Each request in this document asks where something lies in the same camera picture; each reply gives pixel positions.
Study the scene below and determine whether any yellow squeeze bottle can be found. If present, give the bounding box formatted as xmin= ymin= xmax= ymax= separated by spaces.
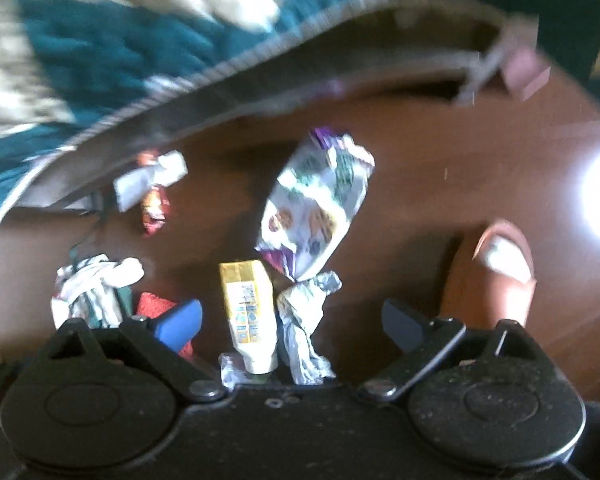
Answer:
xmin=218 ymin=259 xmax=280 ymax=375

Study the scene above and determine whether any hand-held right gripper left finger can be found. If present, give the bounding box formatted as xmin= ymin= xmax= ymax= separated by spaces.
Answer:
xmin=50 ymin=299 xmax=227 ymax=404

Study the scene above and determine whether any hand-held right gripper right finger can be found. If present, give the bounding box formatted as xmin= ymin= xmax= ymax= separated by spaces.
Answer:
xmin=357 ymin=298 xmax=547 ymax=402

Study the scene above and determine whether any red foam fruit net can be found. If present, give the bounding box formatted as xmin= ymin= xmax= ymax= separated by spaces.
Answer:
xmin=136 ymin=291 xmax=195 ymax=358

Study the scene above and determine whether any white foil wrapper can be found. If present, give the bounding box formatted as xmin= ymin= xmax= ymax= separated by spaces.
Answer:
xmin=113 ymin=151 xmax=189 ymax=212

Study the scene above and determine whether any white printed snack bag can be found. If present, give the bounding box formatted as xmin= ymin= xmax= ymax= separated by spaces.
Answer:
xmin=254 ymin=127 xmax=376 ymax=282

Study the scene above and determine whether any teal and white blanket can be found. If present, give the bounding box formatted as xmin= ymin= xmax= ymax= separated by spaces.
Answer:
xmin=0 ymin=0 xmax=600 ymax=250

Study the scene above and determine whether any brown slipper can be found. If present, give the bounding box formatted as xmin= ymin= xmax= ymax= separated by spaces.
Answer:
xmin=442 ymin=218 xmax=538 ymax=332

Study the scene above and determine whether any clear plastic wrapper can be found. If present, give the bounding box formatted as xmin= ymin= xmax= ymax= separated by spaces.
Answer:
xmin=218 ymin=352 xmax=252 ymax=390

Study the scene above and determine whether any metal bed leg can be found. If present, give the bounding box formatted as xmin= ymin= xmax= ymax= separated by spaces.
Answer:
xmin=455 ymin=15 xmax=552 ymax=107

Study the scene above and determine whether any crumpled silver wrapper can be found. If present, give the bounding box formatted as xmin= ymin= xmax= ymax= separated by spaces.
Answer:
xmin=276 ymin=270 xmax=343 ymax=386

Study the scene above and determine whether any red chip bag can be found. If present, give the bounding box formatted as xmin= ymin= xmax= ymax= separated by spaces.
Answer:
xmin=136 ymin=151 xmax=174 ymax=237

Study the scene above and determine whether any white bag with green straps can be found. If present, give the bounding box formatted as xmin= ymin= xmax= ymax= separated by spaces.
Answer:
xmin=50 ymin=195 xmax=146 ymax=330

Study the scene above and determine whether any white sock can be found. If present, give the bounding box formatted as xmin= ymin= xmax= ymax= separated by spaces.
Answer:
xmin=479 ymin=236 xmax=534 ymax=282

